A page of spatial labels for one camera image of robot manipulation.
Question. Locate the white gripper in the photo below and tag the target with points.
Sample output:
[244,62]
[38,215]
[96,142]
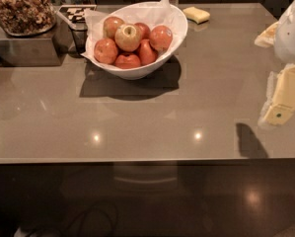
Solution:
[291,34]

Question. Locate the red apple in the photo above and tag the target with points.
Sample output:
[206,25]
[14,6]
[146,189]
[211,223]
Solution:
[127,61]
[106,51]
[110,26]
[146,53]
[145,30]
[161,37]

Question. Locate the white ceramic bowl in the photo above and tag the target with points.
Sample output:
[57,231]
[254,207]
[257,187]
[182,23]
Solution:
[179,34]

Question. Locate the top yellow-red apple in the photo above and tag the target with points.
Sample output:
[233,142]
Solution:
[128,37]

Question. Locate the yellow sponge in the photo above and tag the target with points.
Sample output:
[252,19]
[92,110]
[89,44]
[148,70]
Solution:
[197,15]

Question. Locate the dark cup with scoop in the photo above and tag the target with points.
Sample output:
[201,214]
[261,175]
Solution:
[78,31]

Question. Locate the steel box stand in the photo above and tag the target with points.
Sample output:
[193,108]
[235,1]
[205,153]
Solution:
[47,49]

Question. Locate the glass jar of nuts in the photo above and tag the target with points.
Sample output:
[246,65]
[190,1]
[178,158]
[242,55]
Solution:
[24,18]

